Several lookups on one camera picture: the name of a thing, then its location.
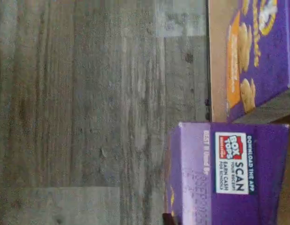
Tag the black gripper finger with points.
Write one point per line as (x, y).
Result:
(168, 220)

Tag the black metal shelving rack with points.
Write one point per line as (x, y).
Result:
(217, 70)

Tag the purple box with brown patch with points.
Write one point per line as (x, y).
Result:
(229, 206)

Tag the purple box with orange patch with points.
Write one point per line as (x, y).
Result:
(271, 58)

